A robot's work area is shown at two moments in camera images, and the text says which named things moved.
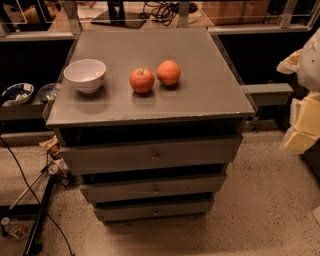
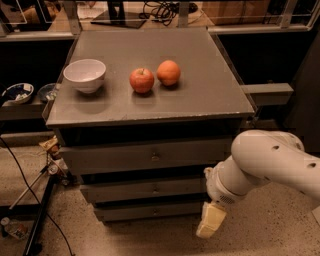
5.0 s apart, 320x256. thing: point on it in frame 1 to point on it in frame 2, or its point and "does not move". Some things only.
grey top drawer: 152,155 does not move
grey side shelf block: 268,93 does not move
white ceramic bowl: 85,75 does not move
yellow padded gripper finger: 307,129 to 225,183
